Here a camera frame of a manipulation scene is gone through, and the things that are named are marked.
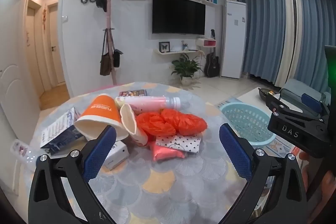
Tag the butterfly picture frame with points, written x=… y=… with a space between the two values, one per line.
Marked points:
x=164 y=47

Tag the white standing air conditioner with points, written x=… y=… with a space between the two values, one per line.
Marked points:
x=233 y=43

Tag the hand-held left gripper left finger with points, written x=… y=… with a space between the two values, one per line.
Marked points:
x=101 y=154

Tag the polka dot packet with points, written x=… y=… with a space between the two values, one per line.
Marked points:
x=181 y=144

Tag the white and pink wall cabinet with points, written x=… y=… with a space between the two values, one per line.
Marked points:
x=204 y=42

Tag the pink coat rack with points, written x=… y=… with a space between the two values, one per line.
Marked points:
x=108 y=16

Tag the black acoustic guitar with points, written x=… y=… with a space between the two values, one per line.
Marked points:
x=211 y=66

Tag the clear white wrapper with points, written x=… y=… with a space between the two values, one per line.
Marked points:
x=22 y=149

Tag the potted green plant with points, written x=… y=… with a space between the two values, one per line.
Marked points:
x=185 y=67

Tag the white panel door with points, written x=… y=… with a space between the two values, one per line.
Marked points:
x=15 y=82

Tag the beige paper cup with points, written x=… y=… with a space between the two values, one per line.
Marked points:
x=130 y=119

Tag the white low wall shelf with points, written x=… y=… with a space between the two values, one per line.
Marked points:
x=170 y=52

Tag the red hanging ornament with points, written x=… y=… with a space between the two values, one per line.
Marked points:
x=44 y=16

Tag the colourful snack packet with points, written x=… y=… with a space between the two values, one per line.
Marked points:
x=132 y=93

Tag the small blue figurine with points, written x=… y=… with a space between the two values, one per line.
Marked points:
x=184 y=45

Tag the light blue sofa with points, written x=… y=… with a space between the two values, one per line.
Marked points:
x=296 y=85

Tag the pink packet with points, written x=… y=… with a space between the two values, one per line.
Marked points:
x=164 y=153

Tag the blue and white curtain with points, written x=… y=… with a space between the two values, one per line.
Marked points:
x=262 y=29

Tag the orange paper cup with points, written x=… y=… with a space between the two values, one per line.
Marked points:
x=102 y=111

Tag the small black bag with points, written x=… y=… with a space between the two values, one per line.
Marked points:
x=116 y=58

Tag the brown tote bag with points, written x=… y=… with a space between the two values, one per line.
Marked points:
x=105 y=64

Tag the small white box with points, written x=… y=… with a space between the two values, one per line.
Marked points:
x=119 y=154

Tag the person's right hand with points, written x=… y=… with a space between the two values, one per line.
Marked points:
x=328 y=184

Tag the light blue plastic basket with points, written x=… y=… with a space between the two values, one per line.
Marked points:
x=244 y=119

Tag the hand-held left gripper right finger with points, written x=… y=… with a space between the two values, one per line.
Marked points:
x=236 y=154

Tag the blue carton box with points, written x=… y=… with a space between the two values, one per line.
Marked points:
x=60 y=134

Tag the orange plastic bag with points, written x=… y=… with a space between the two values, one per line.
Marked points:
x=155 y=123
x=186 y=121

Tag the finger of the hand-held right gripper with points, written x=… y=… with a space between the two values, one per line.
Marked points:
x=274 y=106
x=311 y=103

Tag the black hat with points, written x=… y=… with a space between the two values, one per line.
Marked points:
x=101 y=2

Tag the white coffee table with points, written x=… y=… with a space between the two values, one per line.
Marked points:
x=252 y=96

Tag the pink plastic bottle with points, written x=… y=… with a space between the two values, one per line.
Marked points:
x=149 y=102

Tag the white hallway door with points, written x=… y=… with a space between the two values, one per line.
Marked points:
x=56 y=43

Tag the black television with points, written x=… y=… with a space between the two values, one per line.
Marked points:
x=178 y=14

